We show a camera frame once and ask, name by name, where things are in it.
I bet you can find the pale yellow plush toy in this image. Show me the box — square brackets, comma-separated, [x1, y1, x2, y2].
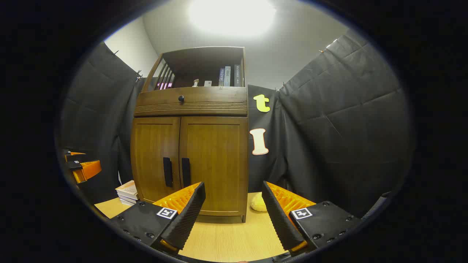
[250, 193, 268, 212]

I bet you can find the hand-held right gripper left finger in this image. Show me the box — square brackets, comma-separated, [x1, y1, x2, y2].
[110, 182, 206, 255]

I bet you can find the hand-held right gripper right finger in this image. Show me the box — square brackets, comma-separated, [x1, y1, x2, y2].
[261, 181, 362, 254]

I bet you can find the wooden cabinet drawer with knob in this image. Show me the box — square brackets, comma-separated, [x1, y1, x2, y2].
[135, 87, 248, 117]

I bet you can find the large ceiling light panel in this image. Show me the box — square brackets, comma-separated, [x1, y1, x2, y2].
[188, 0, 276, 37]

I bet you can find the wooden shoe cabinet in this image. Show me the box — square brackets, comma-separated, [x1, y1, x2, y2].
[131, 46, 249, 224]

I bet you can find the white and orange book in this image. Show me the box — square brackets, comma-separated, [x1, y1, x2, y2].
[116, 180, 139, 200]

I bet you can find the black backdrop cloth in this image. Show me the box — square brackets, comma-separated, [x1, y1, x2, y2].
[60, 29, 415, 220]

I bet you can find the wooden shoe cabinet door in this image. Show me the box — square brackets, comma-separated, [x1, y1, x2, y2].
[178, 116, 249, 217]
[131, 117, 182, 205]

